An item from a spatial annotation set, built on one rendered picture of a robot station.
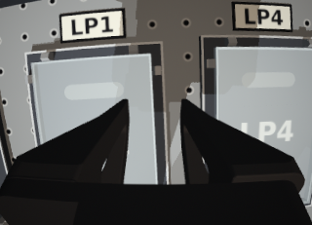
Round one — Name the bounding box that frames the grey perforated base plate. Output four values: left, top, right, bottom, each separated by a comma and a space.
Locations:
0, 0, 312, 184

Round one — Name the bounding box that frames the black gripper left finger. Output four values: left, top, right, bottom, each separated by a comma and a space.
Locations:
6, 99, 130, 183

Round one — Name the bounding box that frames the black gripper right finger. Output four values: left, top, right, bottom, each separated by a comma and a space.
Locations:
180, 99, 305, 193

